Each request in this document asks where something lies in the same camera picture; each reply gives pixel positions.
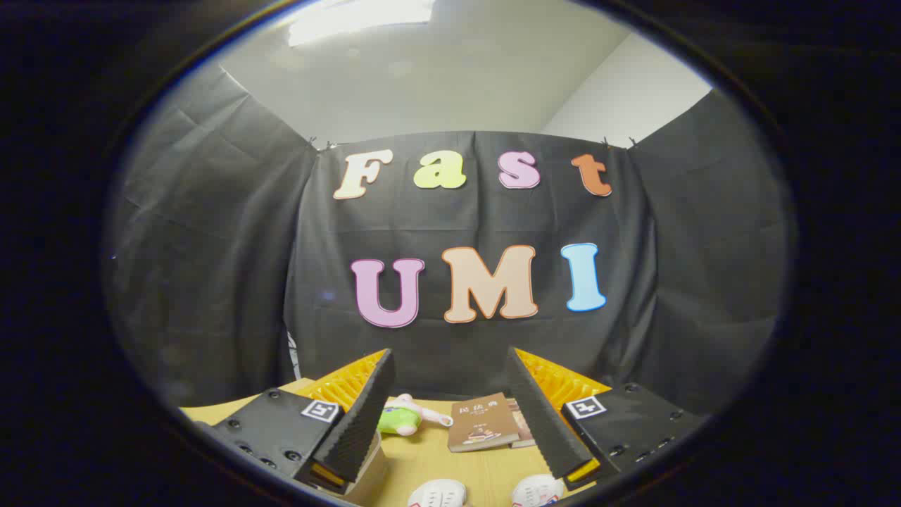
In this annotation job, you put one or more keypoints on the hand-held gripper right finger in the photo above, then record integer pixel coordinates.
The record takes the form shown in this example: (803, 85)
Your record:
(542, 422)

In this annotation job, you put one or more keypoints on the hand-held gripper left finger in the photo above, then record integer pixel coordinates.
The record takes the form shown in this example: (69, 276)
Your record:
(359, 422)

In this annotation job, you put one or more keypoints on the beige storage box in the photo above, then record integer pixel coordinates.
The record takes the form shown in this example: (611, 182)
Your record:
(369, 475)

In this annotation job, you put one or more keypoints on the reddish cover book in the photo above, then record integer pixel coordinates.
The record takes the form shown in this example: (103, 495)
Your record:
(525, 429)

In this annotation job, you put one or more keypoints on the pink and green plush toy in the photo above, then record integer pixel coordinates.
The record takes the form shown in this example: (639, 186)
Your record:
(398, 420)

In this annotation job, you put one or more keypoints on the brown cover book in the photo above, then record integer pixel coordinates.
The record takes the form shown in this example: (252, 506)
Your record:
(486, 421)

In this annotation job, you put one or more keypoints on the black backdrop cloth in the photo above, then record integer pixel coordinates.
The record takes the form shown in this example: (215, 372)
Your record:
(239, 282)

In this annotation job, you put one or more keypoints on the ceiling light panel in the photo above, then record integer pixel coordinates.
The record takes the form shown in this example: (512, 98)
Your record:
(359, 20)

